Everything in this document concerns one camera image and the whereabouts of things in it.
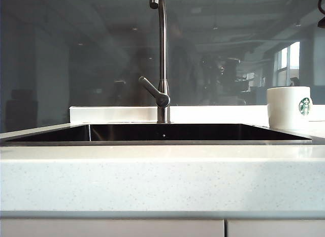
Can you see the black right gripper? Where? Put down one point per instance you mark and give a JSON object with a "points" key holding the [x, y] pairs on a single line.
{"points": [[322, 23]]}

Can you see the white Starbucks logo mug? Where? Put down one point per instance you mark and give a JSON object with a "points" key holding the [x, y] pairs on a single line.
{"points": [[284, 107]]}

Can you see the steel gooseneck faucet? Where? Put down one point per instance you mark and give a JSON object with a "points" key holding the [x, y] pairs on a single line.
{"points": [[163, 56]]}

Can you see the black sink basin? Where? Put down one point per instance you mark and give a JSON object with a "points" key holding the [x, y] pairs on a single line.
{"points": [[177, 132]]}

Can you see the narrow grey cabinet door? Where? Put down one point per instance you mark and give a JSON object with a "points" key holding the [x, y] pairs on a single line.
{"points": [[276, 228]]}

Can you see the white backsplash ledge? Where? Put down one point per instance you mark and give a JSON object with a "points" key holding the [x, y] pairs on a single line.
{"points": [[114, 113]]}

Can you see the wide grey cabinet door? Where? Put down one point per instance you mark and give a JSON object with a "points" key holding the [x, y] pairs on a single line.
{"points": [[101, 228]]}

